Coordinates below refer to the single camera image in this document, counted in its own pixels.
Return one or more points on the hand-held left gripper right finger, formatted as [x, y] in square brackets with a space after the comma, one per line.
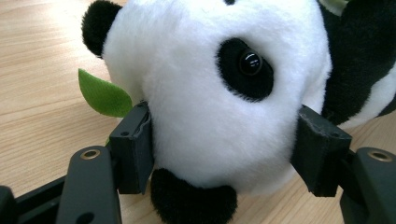
[320, 158]

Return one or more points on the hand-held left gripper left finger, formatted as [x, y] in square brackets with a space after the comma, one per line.
[132, 155]

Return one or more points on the panda plush toy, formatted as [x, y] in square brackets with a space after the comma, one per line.
[193, 93]

